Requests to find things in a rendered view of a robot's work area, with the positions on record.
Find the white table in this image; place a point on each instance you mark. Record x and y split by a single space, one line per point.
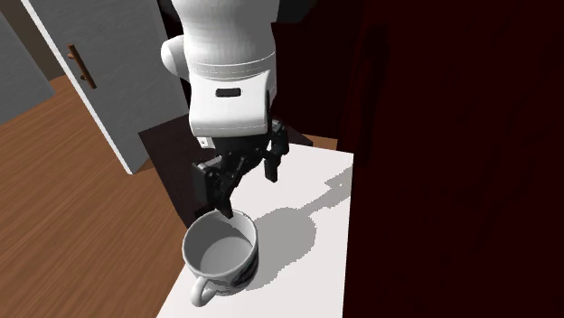
308 264

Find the white mug with dark print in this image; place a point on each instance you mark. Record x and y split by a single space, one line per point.
220 260

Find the dark robot stand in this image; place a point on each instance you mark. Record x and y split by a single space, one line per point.
172 167

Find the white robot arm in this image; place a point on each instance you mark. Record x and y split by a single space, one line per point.
224 53

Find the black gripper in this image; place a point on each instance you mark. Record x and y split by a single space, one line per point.
238 147

